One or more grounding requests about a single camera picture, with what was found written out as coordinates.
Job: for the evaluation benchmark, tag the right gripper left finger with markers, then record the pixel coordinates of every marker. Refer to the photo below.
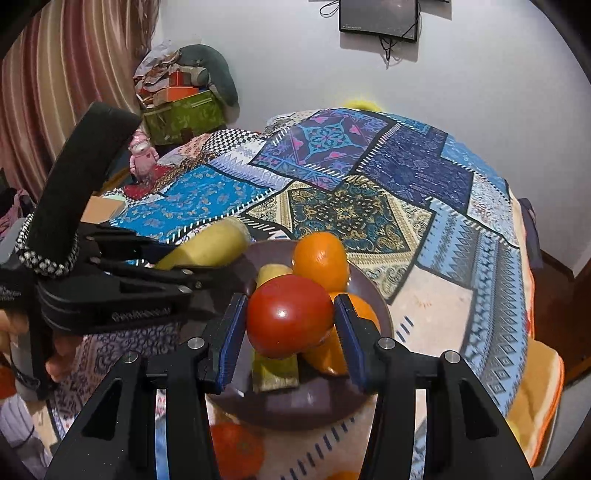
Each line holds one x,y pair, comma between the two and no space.
223,340

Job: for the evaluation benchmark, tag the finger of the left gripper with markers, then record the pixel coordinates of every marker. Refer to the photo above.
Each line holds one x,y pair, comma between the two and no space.
126,287
119,244

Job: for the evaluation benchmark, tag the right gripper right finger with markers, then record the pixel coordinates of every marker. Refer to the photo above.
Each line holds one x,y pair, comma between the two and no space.
358,337

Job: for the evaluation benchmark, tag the large orange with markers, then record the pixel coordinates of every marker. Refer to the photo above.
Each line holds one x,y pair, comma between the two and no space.
328,358

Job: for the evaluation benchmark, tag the yellow banana piece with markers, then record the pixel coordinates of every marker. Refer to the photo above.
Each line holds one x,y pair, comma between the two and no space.
217,245
273,370

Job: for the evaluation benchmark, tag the red tomato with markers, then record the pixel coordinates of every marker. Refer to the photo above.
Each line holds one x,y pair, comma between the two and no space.
299,310

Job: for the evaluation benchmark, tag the small mandarin orange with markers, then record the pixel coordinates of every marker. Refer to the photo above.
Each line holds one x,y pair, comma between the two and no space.
321,257

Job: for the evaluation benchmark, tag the left hand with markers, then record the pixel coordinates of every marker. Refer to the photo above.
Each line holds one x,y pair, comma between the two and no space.
14,323

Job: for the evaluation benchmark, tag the cardboard box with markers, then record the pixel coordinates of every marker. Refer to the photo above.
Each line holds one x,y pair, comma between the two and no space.
100,210

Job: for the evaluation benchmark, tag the dark purple round plate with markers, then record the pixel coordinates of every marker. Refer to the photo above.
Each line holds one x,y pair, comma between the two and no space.
319,399

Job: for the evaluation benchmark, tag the mandarin orange near tomatoes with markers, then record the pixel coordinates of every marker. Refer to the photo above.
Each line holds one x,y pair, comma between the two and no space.
239,453

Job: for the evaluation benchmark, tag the pink plush toy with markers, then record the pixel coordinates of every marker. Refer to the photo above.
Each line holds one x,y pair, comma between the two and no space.
143,156

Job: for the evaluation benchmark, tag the patchwork patterned bedspread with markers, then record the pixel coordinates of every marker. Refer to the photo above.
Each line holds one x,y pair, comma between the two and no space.
428,221

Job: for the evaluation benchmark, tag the mandarin orange on bedspread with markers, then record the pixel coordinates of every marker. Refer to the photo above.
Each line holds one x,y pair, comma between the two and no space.
343,475

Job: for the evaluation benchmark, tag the green patterned box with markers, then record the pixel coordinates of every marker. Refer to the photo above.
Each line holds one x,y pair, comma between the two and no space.
178,121

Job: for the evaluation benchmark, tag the striped curtain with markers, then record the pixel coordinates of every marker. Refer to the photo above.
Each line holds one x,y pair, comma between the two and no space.
68,55

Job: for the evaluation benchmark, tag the orange yellow fleece blanket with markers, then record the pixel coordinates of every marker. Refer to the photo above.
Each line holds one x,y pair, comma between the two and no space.
541,387

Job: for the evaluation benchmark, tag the dark green pillow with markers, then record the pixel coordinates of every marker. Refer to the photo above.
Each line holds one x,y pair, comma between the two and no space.
204,56

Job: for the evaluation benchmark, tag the wall mounted black monitor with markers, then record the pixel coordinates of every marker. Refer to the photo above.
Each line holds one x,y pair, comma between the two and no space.
398,19

